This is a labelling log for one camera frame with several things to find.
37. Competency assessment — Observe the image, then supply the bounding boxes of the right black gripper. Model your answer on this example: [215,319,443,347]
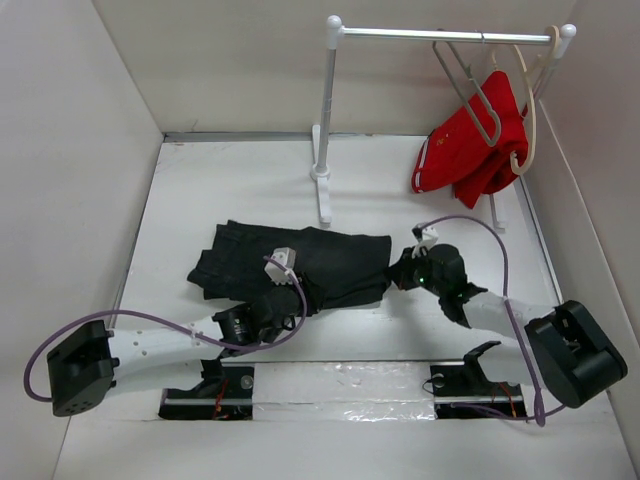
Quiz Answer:
[385,244,446,297]

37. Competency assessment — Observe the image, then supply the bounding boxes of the black denim trousers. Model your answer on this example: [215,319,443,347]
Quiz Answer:
[187,220,392,313]

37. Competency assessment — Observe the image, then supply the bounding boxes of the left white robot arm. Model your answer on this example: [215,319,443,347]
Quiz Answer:
[46,279,322,417]

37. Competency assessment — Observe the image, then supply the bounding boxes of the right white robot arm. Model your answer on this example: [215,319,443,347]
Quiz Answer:
[385,244,628,409]

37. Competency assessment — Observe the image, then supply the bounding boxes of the cream wooden hanger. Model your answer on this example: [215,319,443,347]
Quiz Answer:
[506,25,561,176]

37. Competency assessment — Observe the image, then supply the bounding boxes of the grey metal trouser hanger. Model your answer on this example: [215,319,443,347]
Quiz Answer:
[431,39,503,149]

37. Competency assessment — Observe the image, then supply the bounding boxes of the silver foil tape strip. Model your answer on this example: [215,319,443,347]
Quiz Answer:
[252,362,436,423]

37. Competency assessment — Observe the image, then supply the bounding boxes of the red garment with white stripes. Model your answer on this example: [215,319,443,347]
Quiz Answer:
[410,71,529,209]

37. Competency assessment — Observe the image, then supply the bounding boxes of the white and silver clothes rack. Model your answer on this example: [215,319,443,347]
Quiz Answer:
[310,15,577,228]

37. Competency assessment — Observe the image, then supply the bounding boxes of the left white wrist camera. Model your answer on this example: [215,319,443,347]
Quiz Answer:
[264,247,298,286]

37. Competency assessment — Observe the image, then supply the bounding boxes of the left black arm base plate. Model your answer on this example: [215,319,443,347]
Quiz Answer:
[158,364,255,422]

